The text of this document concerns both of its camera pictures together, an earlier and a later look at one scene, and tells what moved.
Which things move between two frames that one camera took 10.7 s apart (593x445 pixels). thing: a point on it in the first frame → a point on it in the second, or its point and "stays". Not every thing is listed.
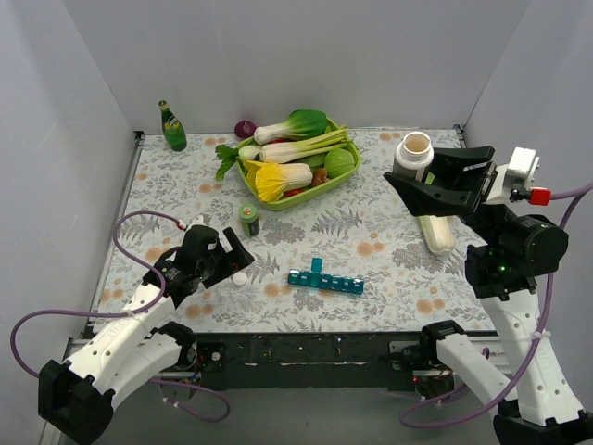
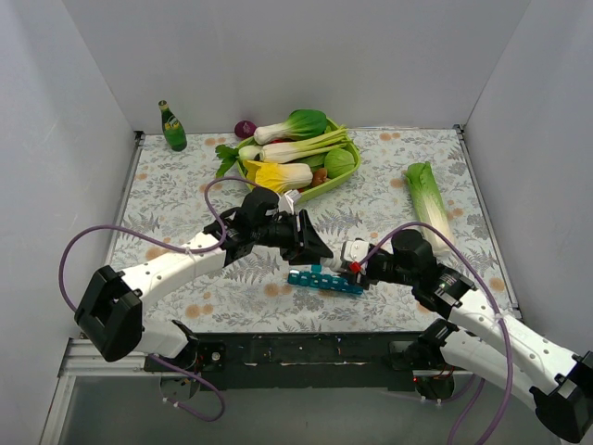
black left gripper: (220, 267) → (299, 236)
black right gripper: (484, 184) → (364, 278)
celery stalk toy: (279, 151) stays
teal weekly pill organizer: (315, 278) stays
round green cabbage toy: (338, 162) stays
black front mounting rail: (295, 360) stays
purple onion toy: (245, 129) stays
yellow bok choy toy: (270, 181) stays
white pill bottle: (414, 155) → (331, 264)
